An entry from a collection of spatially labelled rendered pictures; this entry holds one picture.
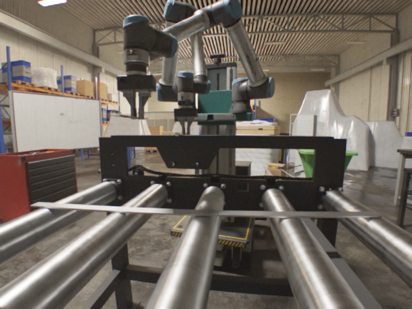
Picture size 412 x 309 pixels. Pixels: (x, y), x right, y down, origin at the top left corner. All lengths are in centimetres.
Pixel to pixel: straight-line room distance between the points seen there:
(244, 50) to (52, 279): 137
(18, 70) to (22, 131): 658
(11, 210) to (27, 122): 260
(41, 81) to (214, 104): 1095
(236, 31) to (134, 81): 78
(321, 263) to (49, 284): 56
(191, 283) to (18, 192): 257
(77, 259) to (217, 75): 175
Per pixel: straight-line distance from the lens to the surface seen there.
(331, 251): 88
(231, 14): 132
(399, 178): 428
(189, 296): 43
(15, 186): 288
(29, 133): 528
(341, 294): 48
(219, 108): 185
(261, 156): 431
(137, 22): 83
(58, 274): 57
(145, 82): 77
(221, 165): 195
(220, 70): 199
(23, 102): 529
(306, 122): 462
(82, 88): 1419
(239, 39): 139
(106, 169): 131
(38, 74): 1244
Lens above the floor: 120
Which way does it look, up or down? 7 degrees down
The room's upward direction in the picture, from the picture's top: straight up
